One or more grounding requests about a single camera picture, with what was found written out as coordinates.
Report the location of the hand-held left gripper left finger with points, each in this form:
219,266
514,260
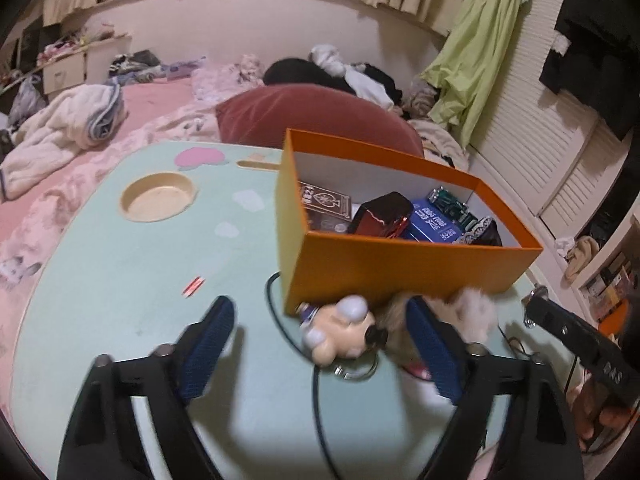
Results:
207,345

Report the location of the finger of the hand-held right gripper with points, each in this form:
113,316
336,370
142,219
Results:
565,330

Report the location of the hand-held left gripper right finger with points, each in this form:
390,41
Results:
435,350

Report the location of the white furry toy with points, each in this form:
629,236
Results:
477,310

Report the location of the orange cardboard box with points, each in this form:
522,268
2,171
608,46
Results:
400,270

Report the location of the black lace-trimmed cloth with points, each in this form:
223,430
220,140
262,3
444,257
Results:
482,235

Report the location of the blue tin box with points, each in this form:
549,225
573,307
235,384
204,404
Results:
432,225

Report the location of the dark red glossy box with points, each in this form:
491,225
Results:
380,215

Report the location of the small green box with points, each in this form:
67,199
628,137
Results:
452,202

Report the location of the dark red playing card box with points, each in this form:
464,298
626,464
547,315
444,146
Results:
322,200

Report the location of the mint green cartoon desktop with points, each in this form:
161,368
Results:
125,285

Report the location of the person's right hand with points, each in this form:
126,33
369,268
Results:
600,420

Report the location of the shelf with books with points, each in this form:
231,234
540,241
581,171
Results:
610,280

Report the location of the beige crumpled cloth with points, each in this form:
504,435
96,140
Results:
582,257

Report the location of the small white cloth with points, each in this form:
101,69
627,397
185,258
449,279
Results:
564,246

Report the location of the white louvered closet doors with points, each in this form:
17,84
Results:
525,150

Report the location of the beige garment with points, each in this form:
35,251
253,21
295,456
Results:
440,140

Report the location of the pink floral bedsheet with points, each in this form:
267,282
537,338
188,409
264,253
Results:
150,110

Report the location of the brown fuzzy cloth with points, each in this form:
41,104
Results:
420,102

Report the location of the dark red pillow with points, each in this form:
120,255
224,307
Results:
310,115

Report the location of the white fluffy blanket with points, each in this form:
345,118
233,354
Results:
50,130

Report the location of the white garment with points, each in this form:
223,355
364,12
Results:
367,87

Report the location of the black hanging garment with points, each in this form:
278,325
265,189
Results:
595,60

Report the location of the black clothes pile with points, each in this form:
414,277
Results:
290,72

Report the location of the dark patterned clothes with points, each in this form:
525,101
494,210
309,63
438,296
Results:
135,62

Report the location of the light green hanging garment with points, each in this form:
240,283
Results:
475,50

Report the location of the translucent plastic bag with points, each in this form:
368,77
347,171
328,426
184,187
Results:
27,100

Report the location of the white desk with drawer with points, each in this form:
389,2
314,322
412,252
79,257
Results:
65,72

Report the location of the white sock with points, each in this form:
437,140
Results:
327,57

